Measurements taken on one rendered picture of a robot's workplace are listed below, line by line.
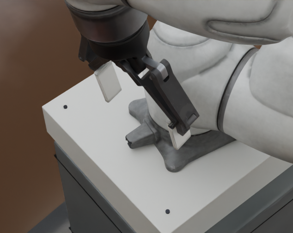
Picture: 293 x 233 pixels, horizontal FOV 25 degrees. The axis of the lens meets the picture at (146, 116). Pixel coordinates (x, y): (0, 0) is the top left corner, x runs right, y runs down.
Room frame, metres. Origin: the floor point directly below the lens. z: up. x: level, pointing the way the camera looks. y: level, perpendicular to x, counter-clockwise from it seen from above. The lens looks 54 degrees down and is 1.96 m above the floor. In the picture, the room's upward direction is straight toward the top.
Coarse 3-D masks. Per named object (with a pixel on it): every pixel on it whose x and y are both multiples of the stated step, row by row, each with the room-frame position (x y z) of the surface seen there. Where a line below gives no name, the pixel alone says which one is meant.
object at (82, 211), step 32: (64, 160) 0.76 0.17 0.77; (64, 192) 0.79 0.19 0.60; (96, 192) 0.68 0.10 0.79; (256, 192) 0.67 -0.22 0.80; (288, 192) 0.67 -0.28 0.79; (96, 224) 0.69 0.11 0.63; (128, 224) 0.60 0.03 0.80; (224, 224) 0.60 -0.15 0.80; (256, 224) 0.62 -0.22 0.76; (288, 224) 0.70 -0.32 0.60
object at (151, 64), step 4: (144, 56) 0.54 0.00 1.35; (144, 60) 0.53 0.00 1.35; (148, 60) 0.53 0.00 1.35; (152, 60) 0.53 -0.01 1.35; (148, 64) 0.53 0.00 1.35; (152, 64) 0.53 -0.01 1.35; (156, 64) 0.52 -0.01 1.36; (160, 64) 0.52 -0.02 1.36; (148, 68) 0.53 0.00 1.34; (152, 68) 0.52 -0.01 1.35; (156, 68) 0.52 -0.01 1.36; (160, 68) 0.52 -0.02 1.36; (164, 68) 0.52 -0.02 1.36; (160, 72) 0.51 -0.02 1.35; (164, 72) 0.52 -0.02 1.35; (164, 76) 0.51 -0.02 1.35
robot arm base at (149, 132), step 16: (144, 112) 0.78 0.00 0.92; (144, 128) 0.73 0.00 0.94; (160, 128) 0.71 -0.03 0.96; (128, 144) 0.71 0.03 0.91; (144, 144) 0.71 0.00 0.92; (160, 144) 0.70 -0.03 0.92; (192, 144) 0.69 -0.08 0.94; (208, 144) 0.70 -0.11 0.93; (224, 144) 0.71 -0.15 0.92; (176, 160) 0.66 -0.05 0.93; (192, 160) 0.67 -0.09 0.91
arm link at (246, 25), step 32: (128, 0) 0.47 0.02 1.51; (160, 0) 0.44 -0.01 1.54; (192, 0) 0.43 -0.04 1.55; (224, 0) 0.42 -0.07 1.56; (256, 0) 0.41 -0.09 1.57; (288, 0) 0.41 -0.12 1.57; (192, 32) 0.43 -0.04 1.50; (224, 32) 0.42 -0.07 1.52; (256, 32) 0.41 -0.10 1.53; (288, 32) 0.41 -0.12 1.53
